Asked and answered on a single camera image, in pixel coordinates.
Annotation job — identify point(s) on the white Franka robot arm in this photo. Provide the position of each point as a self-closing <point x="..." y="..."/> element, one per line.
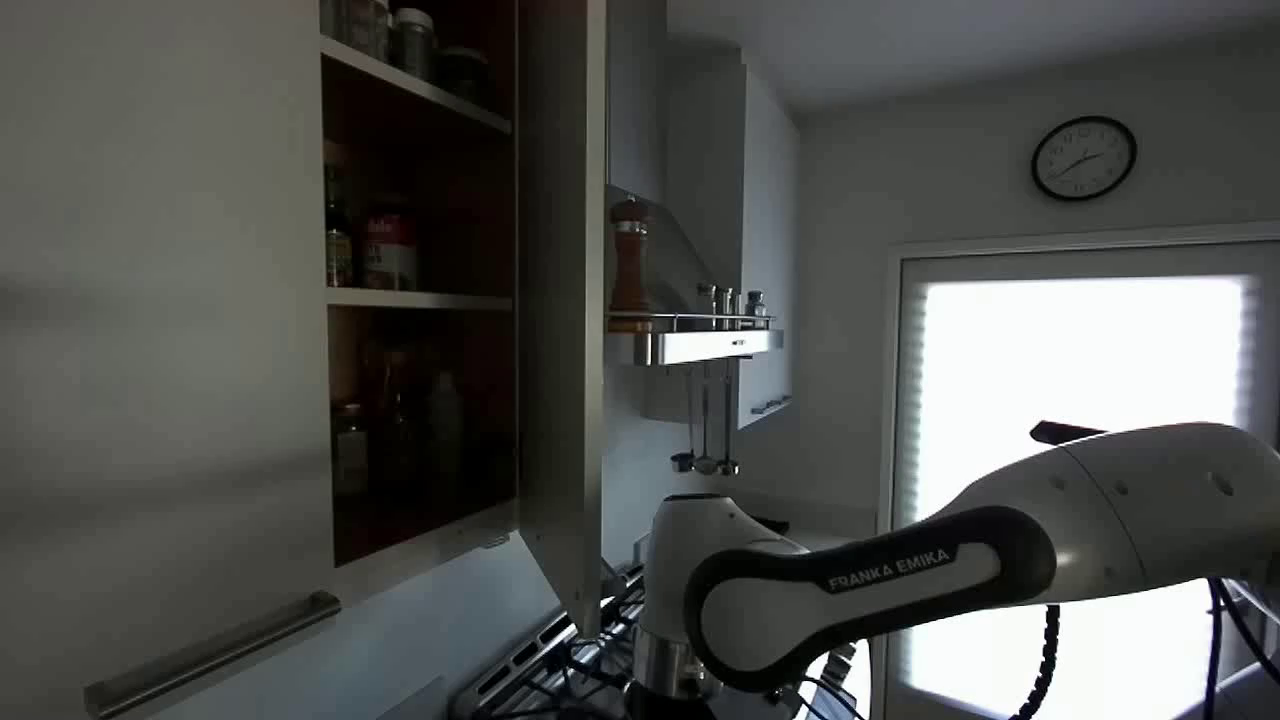
<point x="741" y="606"/>

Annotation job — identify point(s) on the red-labelled jar on shelf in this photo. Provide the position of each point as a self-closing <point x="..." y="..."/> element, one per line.
<point x="388" y="255"/>

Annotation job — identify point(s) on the clear bottle bottom shelf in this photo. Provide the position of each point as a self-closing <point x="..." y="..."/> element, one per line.
<point x="349" y="449"/>

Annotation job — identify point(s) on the dark bottle middle shelf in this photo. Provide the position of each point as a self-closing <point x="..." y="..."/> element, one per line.
<point x="338" y="242"/>

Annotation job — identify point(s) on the glass jar top shelf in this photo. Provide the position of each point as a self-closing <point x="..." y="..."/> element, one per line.
<point x="414" y="41"/>

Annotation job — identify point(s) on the wooden pepper mill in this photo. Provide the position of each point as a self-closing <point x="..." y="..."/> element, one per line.
<point x="629" y="255"/>

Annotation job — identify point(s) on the steel range hood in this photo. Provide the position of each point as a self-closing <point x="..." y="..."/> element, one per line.
<point x="691" y="314"/>

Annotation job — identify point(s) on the stainless gas stove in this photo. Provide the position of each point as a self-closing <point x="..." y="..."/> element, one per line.
<point x="556" y="673"/>

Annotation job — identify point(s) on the bright window with blind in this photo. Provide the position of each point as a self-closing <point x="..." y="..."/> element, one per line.
<point x="1115" y="338"/>

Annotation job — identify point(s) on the white wall cabinet with shelves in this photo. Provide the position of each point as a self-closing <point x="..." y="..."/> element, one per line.
<point x="174" y="358"/>

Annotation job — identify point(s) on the round black wall clock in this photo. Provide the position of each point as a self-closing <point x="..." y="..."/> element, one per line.
<point x="1084" y="157"/>

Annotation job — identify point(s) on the steel cabinet handle bar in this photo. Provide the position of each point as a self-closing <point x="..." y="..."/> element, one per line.
<point x="185" y="667"/>

